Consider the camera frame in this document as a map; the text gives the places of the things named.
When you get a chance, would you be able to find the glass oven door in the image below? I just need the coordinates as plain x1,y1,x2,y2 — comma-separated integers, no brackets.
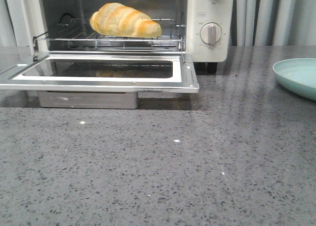
0,51,199,93

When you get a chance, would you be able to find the golden bread roll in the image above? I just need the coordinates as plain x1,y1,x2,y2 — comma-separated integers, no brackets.
89,2,162,38

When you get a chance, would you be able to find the lower oven control knob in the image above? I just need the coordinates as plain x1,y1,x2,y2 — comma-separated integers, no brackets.
200,23,222,45

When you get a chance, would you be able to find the white Toshiba toaster oven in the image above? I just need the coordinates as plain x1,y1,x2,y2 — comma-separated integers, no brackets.
18,0,235,74

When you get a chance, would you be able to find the grey curtain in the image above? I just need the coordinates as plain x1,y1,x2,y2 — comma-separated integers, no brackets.
0,0,316,46

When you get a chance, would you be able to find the light green plate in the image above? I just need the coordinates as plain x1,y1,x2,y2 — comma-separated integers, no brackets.
273,58,316,101

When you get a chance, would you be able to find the metal wire oven rack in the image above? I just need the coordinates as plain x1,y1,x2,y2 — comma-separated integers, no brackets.
33,18,186,52

